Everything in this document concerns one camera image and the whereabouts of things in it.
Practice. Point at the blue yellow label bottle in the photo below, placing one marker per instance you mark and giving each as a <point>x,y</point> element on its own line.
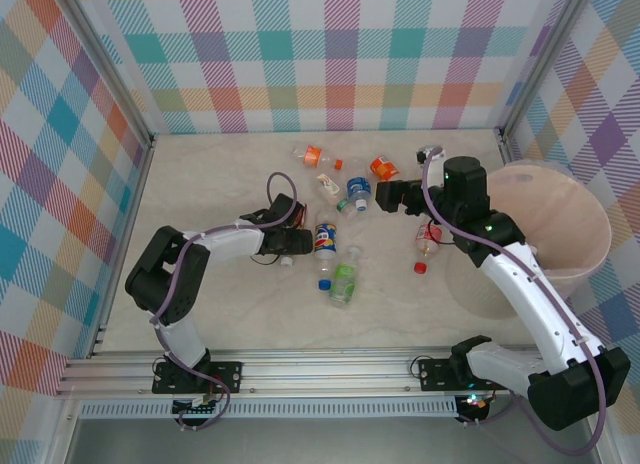
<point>325,236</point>

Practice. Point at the crushed orange bottle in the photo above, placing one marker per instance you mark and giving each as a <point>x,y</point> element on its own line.
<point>384,167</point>

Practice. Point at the blue label bottle white cap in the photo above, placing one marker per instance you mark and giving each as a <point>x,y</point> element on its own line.
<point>356,186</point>

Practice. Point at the clear bottle red label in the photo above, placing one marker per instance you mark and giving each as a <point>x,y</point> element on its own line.
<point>426,236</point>

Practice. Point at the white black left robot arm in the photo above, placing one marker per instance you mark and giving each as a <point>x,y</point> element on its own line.
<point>235,239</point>

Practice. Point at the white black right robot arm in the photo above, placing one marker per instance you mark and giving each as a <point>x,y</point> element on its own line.
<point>530,304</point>

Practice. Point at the translucent pink plastic bin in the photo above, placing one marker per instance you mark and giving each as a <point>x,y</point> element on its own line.
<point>560,224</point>

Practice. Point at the clear bottle orange label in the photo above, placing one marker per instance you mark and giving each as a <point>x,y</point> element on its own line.
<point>312,155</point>

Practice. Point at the black controller board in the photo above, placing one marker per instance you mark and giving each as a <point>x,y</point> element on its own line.
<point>192,410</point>
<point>472,406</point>

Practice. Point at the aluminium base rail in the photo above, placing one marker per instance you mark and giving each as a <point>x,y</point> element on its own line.
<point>325,374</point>

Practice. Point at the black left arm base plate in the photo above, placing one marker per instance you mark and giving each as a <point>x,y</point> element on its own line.
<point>227,374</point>

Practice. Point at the aluminium frame post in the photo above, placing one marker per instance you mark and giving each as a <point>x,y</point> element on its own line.
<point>542,59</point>
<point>109,66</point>

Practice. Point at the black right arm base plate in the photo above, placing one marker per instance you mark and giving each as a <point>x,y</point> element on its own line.
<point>432,374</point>

